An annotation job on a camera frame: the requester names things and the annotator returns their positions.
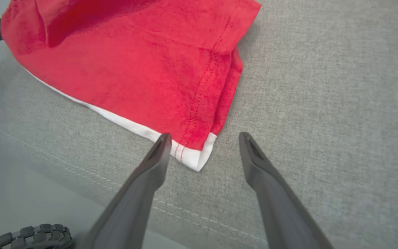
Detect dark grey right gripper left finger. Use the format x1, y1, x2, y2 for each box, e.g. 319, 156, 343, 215
81, 133, 173, 249

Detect black cable chain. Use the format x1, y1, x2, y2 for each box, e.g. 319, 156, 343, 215
0, 223, 74, 249

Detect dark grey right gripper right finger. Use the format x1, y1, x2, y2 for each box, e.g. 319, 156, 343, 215
238, 131, 335, 249

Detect red shorts with white stripe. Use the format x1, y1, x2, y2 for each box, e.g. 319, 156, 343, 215
0, 0, 262, 172

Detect grey fabric sofa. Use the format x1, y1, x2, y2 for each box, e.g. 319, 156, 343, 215
0, 0, 398, 249

